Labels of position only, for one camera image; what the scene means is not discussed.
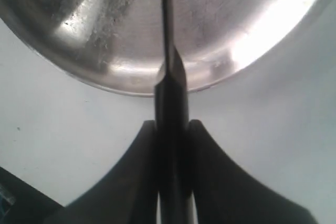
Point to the round stainless steel plate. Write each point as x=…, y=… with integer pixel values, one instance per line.
x=117, y=45

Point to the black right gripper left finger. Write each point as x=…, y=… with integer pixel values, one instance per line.
x=127, y=194

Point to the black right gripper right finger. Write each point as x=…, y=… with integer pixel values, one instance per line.
x=225, y=193

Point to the black knife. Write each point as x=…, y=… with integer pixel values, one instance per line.
x=171, y=118

